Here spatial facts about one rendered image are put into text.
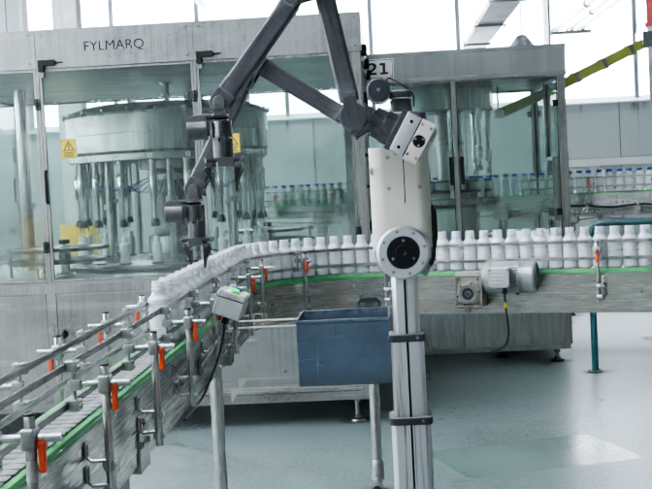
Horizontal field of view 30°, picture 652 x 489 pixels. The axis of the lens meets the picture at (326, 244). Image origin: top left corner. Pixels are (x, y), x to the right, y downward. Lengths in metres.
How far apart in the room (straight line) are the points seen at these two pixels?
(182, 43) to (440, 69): 2.45
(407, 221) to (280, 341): 3.53
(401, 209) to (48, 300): 3.97
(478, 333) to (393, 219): 5.41
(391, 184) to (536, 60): 5.44
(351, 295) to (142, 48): 2.44
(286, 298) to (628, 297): 1.40
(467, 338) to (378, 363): 4.91
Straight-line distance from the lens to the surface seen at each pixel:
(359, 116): 3.40
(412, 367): 3.66
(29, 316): 7.28
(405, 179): 3.55
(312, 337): 4.04
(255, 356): 7.05
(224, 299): 3.38
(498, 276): 4.94
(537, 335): 8.98
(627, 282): 5.02
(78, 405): 2.18
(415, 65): 8.86
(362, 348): 4.03
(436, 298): 5.19
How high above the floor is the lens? 1.41
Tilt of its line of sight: 3 degrees down
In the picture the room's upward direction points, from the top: 3 degrees counter-clockwise
